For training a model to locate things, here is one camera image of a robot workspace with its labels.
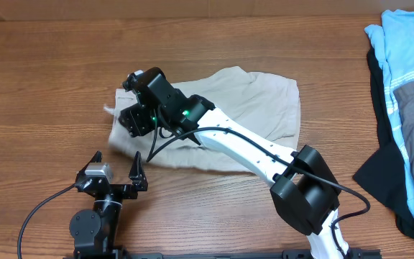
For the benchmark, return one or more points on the black garment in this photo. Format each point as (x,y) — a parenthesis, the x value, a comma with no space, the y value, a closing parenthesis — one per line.
(383,175)

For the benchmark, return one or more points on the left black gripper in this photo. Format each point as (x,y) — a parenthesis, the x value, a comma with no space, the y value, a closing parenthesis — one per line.
(136,175)

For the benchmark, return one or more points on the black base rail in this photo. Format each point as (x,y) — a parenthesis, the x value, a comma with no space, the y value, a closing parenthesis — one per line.
(355,253)

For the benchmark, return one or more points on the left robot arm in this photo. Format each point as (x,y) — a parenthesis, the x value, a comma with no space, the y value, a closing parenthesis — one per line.
(94,230)

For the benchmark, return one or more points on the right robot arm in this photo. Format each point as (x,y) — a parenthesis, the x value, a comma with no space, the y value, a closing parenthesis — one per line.
(303,188)

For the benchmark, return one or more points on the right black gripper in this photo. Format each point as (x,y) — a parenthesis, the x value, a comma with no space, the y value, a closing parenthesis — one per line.
(133,121)

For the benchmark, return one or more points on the beige khaki shorts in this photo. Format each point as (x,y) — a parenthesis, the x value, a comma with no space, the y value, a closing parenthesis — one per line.
(264,103)

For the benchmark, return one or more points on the light blue shirt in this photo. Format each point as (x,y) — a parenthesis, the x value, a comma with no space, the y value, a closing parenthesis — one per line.
(393,43)

